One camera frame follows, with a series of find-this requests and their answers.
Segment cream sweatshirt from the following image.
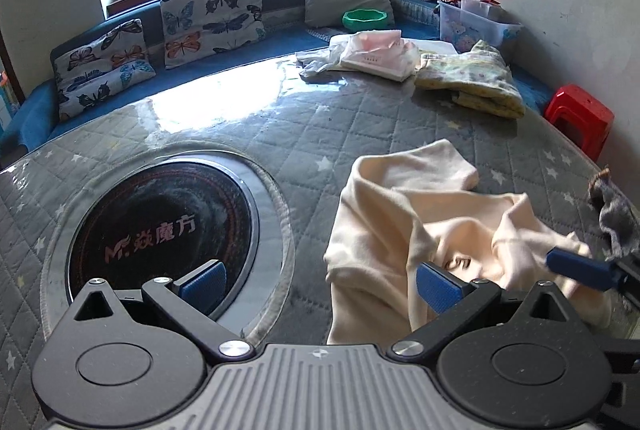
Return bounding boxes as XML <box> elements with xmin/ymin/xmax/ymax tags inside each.
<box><xmin>323</xmin><ymin>139</ymin><xmax>612</xmax><ymax>348</ymax></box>

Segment folded yellow floral blanket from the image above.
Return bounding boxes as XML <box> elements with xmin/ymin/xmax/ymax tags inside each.
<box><xmin>414</xmin><ymin>40</ymin><xmax>525</xmax><ymax>120</ymax></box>

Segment red plastic stool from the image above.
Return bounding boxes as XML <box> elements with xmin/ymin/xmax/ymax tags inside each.
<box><xmin>544</xmin><ymin>84</ymin><xmax>615</xmax><ymax>161</ymax></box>

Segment grey sock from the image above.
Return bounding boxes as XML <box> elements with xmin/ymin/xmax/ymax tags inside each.
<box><xmin>588</xmin><ymin>168</ymin><xmax>639</xmax><ymax>259</ymax></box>

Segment large butterfly pillow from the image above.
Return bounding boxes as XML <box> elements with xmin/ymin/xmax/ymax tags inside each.
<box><xmin>160</xmin><ymin>0</ymin><xmax>267</xmax><ymax>69</ymax></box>

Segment green plastic bowl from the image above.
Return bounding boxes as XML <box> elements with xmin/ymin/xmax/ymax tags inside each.
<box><xmin>342</xmin><ymin>8</ymin><xmax>388</xmax><ymax>32</ymax></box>

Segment small butterfly pillow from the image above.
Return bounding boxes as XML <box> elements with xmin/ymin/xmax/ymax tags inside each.
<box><xmin>53</xmin><ymin>19</ymin><xmax>156</xmax><ymax>122</ymax></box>

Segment clear plastic storage box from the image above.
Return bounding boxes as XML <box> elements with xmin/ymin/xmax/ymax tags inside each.
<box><xmin>439</xmin><ymin>2</ymin><xmax>523</xmax><ymax>61</ymax></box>

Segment grey quilted star table cover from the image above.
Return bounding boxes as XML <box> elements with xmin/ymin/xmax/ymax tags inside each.
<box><xmin>1</xmin><ymin>57</ymin><xmax>608</xmax><ymax>429</ymax></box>

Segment pink clothes in plastic bag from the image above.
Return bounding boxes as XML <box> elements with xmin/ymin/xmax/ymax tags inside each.
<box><xmin>340</xmin><ymin>30</ymin><xmax>421</xmax><ymax>82</ymax></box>

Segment white crumpled cloth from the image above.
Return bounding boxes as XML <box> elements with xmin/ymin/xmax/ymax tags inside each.
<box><xmin>295</xmin><ymin>34</ymin><xmax>352</xmax><ymax>80</ymax></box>

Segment blue bench sofa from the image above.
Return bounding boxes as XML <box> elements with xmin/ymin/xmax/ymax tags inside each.
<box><xmin>0</xmin><ymin>0</ymin><xmax>557</xmax><ymax>161</ymax></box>

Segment round black induction cooktop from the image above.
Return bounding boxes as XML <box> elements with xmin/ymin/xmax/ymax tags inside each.
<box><xmin>66</xmin><ymin>157</ymin><xmax>259</xmax><ymax>314</ymax></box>

